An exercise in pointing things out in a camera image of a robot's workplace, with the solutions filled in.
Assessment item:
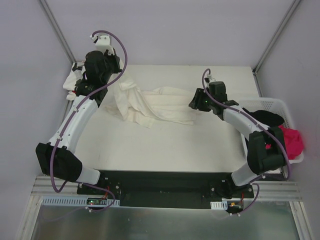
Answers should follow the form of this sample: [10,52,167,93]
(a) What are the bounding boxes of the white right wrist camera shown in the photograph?
[204,73,216,85]

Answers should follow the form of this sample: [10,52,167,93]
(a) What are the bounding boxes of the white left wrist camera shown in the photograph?
[90,33,115,56]

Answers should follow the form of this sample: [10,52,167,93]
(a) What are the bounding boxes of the white black patterned folded shirt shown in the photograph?
[62,61,85,91]

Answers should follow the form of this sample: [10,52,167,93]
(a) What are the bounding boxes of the black garment in basket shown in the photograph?
[243,108,285,127]

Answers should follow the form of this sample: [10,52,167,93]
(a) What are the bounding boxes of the cream white t shirt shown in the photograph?
[103,65,200,128]

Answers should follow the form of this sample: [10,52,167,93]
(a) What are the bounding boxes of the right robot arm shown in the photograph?
[188,81,289,198]

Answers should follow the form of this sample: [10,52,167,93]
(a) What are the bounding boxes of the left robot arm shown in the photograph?
[35,50,122,195]

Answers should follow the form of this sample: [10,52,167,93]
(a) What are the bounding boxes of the left aluminium frame post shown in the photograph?
[38,0,76,63]

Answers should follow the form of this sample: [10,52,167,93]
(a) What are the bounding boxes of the right white cable duct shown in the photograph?
[210,200,228,211]

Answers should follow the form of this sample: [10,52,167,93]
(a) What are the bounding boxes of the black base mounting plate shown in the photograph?
[77,170,254,209]

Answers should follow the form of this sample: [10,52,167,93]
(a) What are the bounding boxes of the white cable duct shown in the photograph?
[210,200,228,211]
[42,196,120,208]

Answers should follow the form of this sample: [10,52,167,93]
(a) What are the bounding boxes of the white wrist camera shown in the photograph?
[204,73,216,85]
[90,33,115,56]

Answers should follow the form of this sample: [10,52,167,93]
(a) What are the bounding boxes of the red white folded shirt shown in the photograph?
[66,91,76,101]

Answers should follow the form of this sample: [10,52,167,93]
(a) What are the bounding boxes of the right aluminium frame post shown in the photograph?
[252,0,303,76]

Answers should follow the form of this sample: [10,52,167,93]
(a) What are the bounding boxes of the left white cable duct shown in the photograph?
[42,196,120,208]

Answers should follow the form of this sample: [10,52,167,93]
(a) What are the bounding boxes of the white plastic laundry basket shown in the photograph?
[239,97,305,164]

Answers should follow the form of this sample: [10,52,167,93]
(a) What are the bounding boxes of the pink garment in basket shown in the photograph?
[263,125,304,161]

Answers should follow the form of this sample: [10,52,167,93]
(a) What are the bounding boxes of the aluminium frame post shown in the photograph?
[252,0,303,76]
[38,0,76,63]

